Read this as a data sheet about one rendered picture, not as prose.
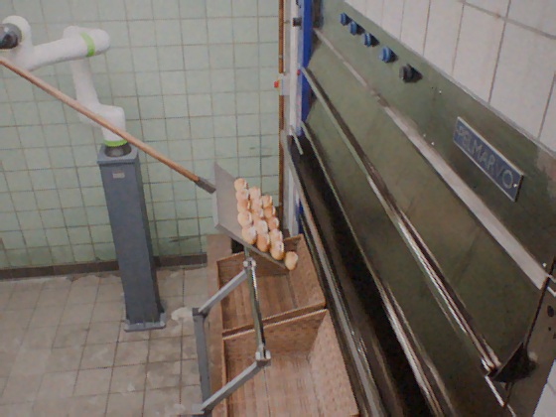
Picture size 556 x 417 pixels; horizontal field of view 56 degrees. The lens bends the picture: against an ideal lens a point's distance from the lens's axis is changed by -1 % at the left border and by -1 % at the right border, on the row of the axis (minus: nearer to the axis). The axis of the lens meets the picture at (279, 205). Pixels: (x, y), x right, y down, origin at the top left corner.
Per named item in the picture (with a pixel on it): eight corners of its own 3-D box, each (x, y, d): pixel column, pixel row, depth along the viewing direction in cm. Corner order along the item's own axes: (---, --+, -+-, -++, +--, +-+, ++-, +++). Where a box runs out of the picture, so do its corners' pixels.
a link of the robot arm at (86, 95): (92, 118, 296) (72, 22, 268) (114, 124, 289) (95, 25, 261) (75, 127, 286) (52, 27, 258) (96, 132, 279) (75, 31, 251)
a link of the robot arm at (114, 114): (112, 134, 293) (107, 101, 283) (133, 139, 286) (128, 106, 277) (95, 142, 283) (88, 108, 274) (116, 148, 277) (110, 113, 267)
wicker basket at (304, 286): (303, 273, 295) (304, 231, 281) (325, 347, 247) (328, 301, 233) (215, 281, 289) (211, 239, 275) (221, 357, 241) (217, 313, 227)
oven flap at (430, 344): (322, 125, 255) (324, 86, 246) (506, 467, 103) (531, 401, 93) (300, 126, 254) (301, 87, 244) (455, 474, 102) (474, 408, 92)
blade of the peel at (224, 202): (213, 227, 206) (217, 222, 205) (209, 165, 253) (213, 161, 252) (284, 268, 221) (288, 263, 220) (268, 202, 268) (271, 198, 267)
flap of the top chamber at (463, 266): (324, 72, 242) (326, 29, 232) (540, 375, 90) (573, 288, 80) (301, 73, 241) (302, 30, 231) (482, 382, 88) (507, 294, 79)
